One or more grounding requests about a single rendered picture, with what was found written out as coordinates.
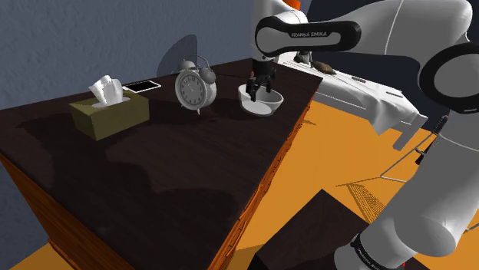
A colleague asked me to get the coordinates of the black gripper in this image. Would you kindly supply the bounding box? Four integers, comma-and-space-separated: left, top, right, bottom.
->
245, 58, 278, 103

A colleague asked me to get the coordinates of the white bowl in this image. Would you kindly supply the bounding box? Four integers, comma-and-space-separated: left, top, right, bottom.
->
237, 83, 285, 118

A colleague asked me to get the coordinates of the grey twin-bell alarm clock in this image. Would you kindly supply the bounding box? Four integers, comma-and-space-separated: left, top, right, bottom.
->
171, 54, 218, 116

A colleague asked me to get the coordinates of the white bed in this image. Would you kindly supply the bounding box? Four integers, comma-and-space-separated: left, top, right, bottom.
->
279, 50, 430, 152

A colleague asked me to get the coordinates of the dark-topped wooden chest of drawers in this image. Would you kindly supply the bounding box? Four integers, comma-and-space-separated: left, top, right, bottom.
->
0, 58, 324, 270

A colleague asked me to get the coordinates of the olive tissue box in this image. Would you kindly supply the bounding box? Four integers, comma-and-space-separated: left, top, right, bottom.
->
68, 74, 150, 142

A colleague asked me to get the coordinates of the black phone with white frame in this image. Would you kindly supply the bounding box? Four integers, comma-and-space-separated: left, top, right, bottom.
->
122, 79, 163, 94

